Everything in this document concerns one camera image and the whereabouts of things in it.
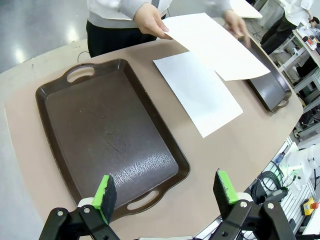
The white A4 paper sheet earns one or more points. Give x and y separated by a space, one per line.
200 100
215 47

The person's black trousers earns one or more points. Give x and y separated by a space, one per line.
112 40

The person's left hand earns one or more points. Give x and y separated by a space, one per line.
236 25

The person's right hand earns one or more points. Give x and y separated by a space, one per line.
150 21

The person's right forearm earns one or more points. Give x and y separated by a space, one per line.
130 7

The background person in white top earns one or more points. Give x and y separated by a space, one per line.
295 10

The brown plastic serving tray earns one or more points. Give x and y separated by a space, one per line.
270 90
105 125

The yellow emergency stop button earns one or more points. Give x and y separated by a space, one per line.
308 206

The aluminium frame workbench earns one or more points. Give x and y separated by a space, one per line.
308 80

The white table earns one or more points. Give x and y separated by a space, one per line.
246 10

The person in grey hoodie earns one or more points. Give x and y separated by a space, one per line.
105 12

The red black device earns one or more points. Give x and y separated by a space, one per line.
311 41

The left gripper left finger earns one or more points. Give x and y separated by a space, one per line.
105 197

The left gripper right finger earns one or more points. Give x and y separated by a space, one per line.
225 192

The white slotted robot base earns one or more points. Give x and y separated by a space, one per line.
292 205

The person's left forearm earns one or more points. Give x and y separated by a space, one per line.
220 6

